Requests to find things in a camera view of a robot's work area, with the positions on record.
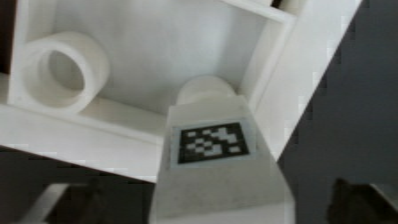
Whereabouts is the white cube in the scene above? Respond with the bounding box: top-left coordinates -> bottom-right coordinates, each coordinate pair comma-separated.
150,76 -> 295,224

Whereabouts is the white chair seat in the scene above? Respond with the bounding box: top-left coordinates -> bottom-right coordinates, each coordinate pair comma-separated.
0,0 -> 361,181

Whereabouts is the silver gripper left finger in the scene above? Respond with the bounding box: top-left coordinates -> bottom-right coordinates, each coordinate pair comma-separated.
17,180 -> 114,224

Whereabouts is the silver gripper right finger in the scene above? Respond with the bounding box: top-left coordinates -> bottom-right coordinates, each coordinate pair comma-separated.
327,178 -> 398,224

